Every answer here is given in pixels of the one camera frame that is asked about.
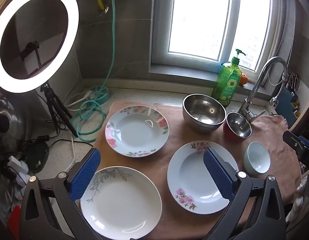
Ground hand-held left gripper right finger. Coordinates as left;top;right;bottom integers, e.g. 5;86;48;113
203;148;286;240

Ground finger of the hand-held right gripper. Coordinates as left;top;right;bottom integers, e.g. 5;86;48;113
282;130;309;173

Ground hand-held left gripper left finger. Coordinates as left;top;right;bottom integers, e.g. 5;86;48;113
19;148;101;240

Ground white plate pink flower sprigs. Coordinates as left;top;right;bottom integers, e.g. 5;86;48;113
167;141;239;215

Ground light blue ceramic bowl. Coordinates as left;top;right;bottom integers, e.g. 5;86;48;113
243;142;271;177

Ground white plate grey leaf print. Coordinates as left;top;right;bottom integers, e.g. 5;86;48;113
80;166;162;240

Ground red steel-lined bowl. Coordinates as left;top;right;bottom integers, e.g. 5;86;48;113
223;112;252;143

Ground large stainless steel bowl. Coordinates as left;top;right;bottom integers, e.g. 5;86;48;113
183;94;226;133

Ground white plate pink floral rim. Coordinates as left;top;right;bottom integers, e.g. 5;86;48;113
105;106;169;157

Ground person's right hand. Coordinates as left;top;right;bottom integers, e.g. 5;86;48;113
286;174;309;233

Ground wooden shelf unit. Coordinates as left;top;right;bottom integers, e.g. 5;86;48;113
290;95;309;140

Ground black tray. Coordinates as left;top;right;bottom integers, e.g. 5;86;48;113
24;142;50;173

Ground scissors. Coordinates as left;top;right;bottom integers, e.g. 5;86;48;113
286;74;300;92

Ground white power strip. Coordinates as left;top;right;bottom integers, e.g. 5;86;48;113
4;155;31;185

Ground pink towel mat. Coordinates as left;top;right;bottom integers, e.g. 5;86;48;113
77;101;304;240

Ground chrome faucet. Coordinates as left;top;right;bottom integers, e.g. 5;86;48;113
237;57;289;122

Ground red flat object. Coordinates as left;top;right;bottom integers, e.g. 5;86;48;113
7;205;21;240

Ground steel pot lid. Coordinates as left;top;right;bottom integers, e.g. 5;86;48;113
0;91;36;160

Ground green dish soap bottle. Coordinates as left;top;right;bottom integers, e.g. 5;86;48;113
211;49;246;107

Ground window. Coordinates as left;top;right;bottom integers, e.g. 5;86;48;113
151;0;280;73

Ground thick white cable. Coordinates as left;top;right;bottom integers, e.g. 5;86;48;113
69;136;76;166

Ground black cable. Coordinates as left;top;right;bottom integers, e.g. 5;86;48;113
19;120;95;155

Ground metal sprayer hose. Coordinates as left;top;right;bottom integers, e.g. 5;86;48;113
267;37;295;108

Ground thin white plug cable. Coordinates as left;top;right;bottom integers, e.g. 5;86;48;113
62;52;95;111

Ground teal round hose holder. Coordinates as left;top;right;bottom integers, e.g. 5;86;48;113
89;86;110;105

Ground green hose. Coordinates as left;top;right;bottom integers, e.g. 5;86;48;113
72;0;117;143

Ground white ring light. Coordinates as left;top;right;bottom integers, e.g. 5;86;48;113
0;0;80;93

